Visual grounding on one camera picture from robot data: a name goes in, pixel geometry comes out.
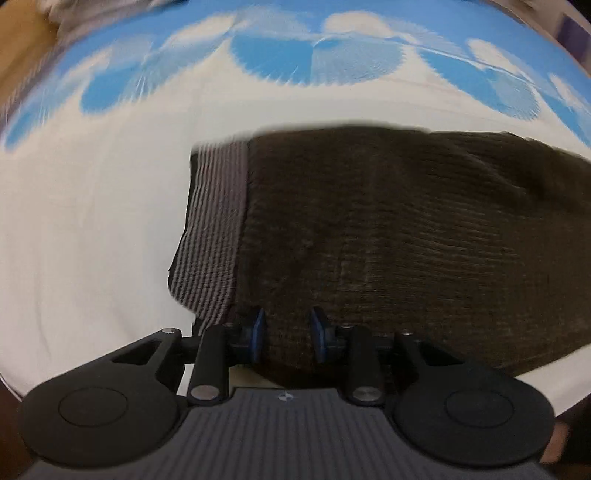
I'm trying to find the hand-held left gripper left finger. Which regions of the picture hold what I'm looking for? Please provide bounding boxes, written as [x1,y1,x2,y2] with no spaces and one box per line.
[108,306,267,407]

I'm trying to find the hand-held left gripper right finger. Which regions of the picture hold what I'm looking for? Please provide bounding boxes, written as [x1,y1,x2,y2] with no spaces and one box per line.
[308,306,468,407]

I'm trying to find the dark olive corduroy pants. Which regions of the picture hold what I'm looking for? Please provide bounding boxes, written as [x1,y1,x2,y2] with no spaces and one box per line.
[167,121,591,389]

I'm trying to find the blue patterned bed sheet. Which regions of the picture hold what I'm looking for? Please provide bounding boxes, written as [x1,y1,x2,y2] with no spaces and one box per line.
[0,0,591,418]

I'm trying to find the wooden headboard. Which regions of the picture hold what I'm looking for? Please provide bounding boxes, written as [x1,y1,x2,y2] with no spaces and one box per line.
[0,8,63,121]

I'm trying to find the purple bag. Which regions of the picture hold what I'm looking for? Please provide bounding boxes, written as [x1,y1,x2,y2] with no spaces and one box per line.
[556,13,591,70]

